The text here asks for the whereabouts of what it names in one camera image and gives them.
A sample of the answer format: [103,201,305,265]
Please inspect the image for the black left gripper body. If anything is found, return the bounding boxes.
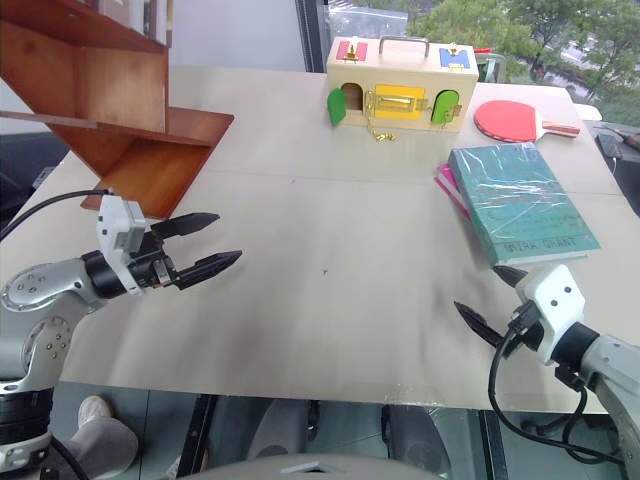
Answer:
[129,230,179,293]

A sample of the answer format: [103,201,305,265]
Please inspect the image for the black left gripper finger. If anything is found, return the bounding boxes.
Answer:
[174,250,244,292]
[150,212,221,240]

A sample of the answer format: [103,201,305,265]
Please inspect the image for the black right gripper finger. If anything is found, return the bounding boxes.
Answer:
[492,264,530,289]
[453,300,506,349]

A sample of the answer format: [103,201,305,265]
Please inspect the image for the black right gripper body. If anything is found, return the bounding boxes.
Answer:
[501,299,546,359]

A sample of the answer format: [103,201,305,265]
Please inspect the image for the teal plastic-wrapped book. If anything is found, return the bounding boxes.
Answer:
[445,142,602,268]

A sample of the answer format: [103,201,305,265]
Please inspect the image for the pink book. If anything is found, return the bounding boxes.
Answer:
[432,162,474,219]

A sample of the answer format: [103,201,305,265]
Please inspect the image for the brown wooden shelf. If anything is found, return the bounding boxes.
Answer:
[0,0,236,221]

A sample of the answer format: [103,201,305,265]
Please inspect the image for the red table tennis paddle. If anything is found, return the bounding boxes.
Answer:
[472,99,582,144]

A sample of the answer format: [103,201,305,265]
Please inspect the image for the dark side table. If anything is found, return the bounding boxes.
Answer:
[591,119,640,217]

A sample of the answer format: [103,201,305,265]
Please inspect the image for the beige shoe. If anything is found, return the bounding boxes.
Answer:
[76,394,117,429]

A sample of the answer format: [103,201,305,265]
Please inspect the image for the black table leg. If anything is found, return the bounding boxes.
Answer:
[175,393,217,477]

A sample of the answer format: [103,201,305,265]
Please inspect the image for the grey trouser leg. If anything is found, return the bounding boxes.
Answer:
[65,417,141,480]

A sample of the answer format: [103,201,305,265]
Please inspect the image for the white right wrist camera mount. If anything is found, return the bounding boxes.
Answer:
[514,263,587,365]

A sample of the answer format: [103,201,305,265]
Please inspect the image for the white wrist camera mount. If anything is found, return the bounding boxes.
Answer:
[514,263,587,365]
[96,195,149,296]

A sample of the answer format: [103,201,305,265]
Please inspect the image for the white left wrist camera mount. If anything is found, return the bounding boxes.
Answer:
[96,195,149,296]

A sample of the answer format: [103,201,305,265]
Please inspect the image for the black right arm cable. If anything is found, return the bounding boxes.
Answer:
[488,319,627,467]

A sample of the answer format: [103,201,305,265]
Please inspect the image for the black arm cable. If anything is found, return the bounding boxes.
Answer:
[0,187,114,242]
[488,319,627,467]

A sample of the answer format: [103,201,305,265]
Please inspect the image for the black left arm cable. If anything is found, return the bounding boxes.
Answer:
[0,187,114,242]

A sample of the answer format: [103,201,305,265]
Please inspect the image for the gold chain with key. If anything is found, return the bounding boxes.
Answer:
[366,91,398,143]

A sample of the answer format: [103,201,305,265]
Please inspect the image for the dark window frame post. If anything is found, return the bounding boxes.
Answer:
[294,0,332,74]

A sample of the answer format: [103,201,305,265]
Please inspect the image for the wooden lock box with handle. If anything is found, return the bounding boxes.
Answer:
[325,35,477,134]

